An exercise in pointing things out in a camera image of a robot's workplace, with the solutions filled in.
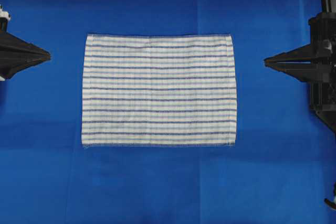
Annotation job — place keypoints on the blue table cloth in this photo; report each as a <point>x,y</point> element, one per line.
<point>280,169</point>

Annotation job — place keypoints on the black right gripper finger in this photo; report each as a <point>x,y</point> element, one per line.
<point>305,53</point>
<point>304,72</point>

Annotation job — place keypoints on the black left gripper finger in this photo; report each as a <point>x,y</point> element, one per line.
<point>11,44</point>
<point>11,66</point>

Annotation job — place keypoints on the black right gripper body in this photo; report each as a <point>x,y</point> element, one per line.
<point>322,37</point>

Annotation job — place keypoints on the blue white striped towel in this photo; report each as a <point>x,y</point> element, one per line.
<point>159,90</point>

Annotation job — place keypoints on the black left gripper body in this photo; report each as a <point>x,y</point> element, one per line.
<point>5,18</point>

